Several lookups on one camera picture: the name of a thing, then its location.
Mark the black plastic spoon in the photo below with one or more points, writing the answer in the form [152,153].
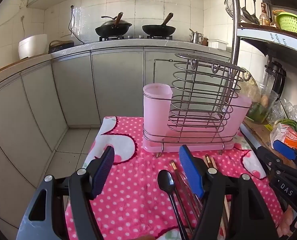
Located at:
[166,181]

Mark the small brown cup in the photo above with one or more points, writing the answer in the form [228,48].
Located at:
[205,42]

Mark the wooden cutting board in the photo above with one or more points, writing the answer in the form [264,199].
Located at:
[259,132]

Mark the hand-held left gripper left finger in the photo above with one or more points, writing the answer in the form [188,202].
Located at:
[103,172]

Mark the dark chopstick with gold band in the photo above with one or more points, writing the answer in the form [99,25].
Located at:
[206,160]
[212,163]
[186,192]
[173,166]

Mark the green plastic basket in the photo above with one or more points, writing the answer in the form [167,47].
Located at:
[292,22]

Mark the white plastic tray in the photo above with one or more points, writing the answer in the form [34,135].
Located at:
[217,44]

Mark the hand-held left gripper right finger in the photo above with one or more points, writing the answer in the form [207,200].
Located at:
[191,172]

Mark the plastic bag with orange packet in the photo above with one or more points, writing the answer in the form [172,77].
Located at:
[287,136]

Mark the black wok with glass lid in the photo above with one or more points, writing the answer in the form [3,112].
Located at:
[113,28]

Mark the dark brown countertop appliance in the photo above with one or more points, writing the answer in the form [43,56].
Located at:
[59,47]

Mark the gas stove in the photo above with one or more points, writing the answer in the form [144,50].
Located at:
[136,37]

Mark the grey kitchen cabinets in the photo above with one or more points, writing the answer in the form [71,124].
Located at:
[71,92]

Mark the black hanging ladle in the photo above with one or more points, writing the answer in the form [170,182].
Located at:
[247,12]

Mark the metal shelf rack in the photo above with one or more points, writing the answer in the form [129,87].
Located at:
[236,30]

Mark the pink polka dot blanket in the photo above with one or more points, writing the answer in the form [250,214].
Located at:
[138,180]

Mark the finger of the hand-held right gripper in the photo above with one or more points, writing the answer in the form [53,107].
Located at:
[269,158]
[284,150]

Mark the metal kettle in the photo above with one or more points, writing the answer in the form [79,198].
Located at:
[195,38]

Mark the white rice cooker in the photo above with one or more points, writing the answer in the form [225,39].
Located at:
[32,46]

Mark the brown glass bottle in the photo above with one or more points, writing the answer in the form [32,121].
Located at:
[264,16]

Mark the clear container with green vegetables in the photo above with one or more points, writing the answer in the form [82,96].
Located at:
[259,107]

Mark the black blender jug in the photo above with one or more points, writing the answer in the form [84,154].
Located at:
[276,80]

